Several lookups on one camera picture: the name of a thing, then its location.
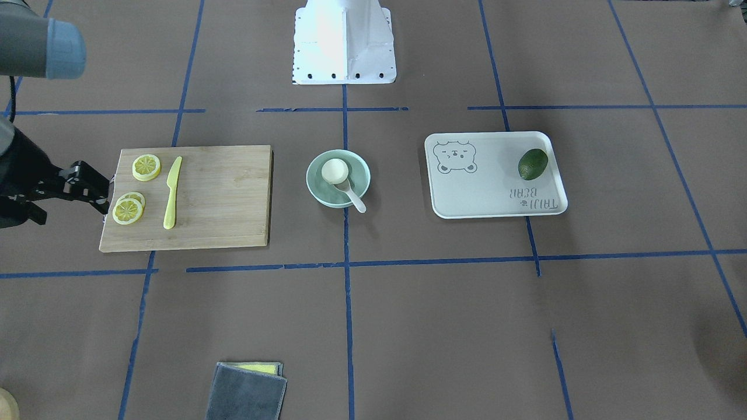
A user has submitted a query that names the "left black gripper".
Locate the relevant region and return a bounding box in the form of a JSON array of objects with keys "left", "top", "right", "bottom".
[{"left": 1, "top": 125, "right": 110, "bottom": 229}]

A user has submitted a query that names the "white steamed bun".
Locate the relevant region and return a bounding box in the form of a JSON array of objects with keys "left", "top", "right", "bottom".
[{"left": 321, "top": 159, "right": 350, "bottom": 184}]

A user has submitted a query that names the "white ceramic spoon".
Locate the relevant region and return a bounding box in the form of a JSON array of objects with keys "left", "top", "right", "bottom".
[{"left": 333, "top": 179, "right": 366, "bottom": 214}]

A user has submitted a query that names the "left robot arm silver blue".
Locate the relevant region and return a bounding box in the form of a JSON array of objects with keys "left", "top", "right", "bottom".
[{"left": 1, "top": 1, "right": 110, "bottom": 228}]

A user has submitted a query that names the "light green bowl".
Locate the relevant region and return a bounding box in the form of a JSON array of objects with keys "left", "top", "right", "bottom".
[{"left": 306, "top": 149, "right": 371, "bottom": 212}]

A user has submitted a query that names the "lemon slice front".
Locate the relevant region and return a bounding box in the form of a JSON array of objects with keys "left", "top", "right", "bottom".
[{"left": 112, "top": 198, "right": 144, "bottom": 225}]

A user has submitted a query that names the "lemon slice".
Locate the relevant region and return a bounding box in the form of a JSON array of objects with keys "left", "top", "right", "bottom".
[
  {"left": 131, "top": 154, "right": 161, "bottom": 182},
  {"left": 116, "top": 191, "right": 146, "bottom": 208},
  {"left": 112, "top": 198, "right": 144, "bottom": 225}
]

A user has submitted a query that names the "lemon slice back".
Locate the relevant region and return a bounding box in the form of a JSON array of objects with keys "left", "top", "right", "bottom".
[{"left": 116, "top": 191, "right": 146, "bottom": 208}]

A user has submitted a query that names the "lemon slice upper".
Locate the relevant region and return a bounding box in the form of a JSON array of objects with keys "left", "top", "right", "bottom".
[{"left": 131, "top": 154, "right": 161, "bottom": 182}]

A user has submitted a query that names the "yellow plastic knife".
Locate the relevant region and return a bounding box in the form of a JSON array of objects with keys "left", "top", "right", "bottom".
[{"left": 163, "top": 155, "right": 183, "bottom": 230}]

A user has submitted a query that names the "wooden cutting board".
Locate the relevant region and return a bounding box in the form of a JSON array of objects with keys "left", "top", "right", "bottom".
[{"left": 99, "top": 145, "right": 273, "bottom": 253}]

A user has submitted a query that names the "grey yellow folded cloth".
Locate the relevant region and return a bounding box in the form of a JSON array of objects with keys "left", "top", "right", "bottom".
[{"left": 204, "top": 362, "right": 287, "bottom": 419}]

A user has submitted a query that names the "white serving tray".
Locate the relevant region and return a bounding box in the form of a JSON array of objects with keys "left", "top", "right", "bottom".
[{"left": 424, "top": 131, "right": 568, "bottom": 219}]

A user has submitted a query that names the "green avocado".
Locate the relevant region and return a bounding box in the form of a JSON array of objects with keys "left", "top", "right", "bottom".
[{"left": 517, "top": 148, "right": 549, "bottom": 181}]

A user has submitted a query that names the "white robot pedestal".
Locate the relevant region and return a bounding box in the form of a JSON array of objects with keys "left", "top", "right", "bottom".
[{"left": 292, "top": 1, "right": 397, "bottom": 85}]

